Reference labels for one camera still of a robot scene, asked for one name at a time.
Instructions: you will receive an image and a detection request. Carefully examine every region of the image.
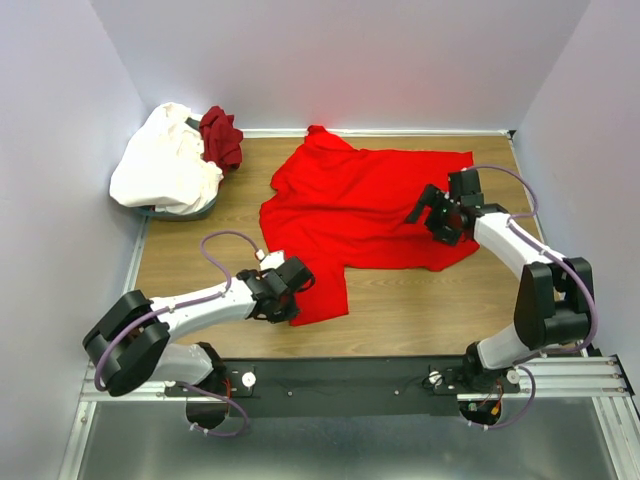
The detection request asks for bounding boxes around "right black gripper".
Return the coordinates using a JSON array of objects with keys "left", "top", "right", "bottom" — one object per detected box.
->
[{"left": 404, "top": 183, "right": 462, "bottom": 247}]

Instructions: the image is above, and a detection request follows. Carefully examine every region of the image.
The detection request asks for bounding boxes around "bright red t-shirt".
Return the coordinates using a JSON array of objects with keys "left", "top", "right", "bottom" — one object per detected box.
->
[{"left": 259, "top": 125, "right": 479, "bottom": 326}]

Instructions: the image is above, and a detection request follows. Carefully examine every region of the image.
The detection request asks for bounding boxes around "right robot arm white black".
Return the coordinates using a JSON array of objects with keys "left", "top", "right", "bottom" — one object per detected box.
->
[{"left": 406, "top": 167, "right": 599, "bottom": 392}]

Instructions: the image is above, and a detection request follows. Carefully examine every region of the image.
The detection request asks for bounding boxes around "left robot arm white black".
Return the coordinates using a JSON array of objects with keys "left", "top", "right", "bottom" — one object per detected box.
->
[{"left": 82, "top": 251, "right": 315, "bottom": 397}]

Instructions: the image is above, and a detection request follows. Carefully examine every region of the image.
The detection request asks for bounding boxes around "grey laundry basket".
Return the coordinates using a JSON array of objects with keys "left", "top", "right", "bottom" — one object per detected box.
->
[{"left": 132, "top": 188, "right": 218, "bottom": 222}]

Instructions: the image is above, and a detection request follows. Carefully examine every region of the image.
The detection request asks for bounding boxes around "dark red t-shirt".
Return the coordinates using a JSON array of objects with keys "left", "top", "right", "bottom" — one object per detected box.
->
[{"left": 199, "top": 106, "right": 244, "bottom": 174}]

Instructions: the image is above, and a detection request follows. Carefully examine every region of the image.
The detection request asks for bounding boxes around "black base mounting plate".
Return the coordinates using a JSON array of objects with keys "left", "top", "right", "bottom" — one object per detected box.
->
[{"left": 198, "top": 355, "right": 520, "bottom": 418}]

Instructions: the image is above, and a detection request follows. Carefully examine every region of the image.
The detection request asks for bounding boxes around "white t-shirt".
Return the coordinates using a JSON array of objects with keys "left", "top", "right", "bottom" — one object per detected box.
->
[{"left": 109, "top": 102, "right": 224, "bottom": 216}]

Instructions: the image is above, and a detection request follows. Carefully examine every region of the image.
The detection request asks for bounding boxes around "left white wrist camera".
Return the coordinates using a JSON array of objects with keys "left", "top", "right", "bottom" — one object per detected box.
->
[{"left": 255, "top": 249, "right": 286, "bottom": 270}]

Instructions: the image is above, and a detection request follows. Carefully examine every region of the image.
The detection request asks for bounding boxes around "aluminium extrusion frame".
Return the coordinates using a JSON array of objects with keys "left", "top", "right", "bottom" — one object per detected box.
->
[{"left": 61, "top": 213, "right": 639, "bottom": 479}]

